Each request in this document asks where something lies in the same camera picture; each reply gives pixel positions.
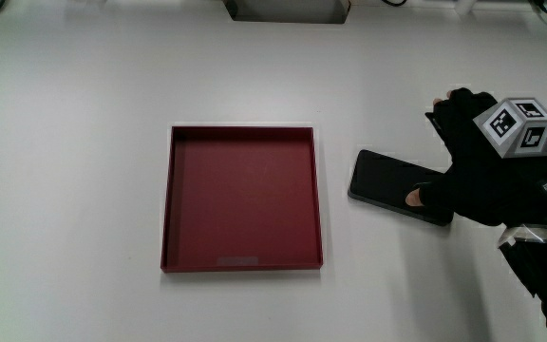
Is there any person's right hand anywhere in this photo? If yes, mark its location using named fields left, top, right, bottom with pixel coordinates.
left=405, top=87, right=547, bottom=228

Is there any grey metal box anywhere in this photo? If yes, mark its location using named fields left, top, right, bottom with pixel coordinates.
left=222, top=0, right=352, bottom=26

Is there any black smartphone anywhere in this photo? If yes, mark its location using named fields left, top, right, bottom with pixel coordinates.
left=347, top=148, right=455, bottom=227

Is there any dark red square tray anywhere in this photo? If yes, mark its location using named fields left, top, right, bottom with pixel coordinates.
left=160, top=124, right=324, bottom=274

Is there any white desk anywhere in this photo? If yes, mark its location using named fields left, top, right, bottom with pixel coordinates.
left=0, top=0, right=547, bottom=342

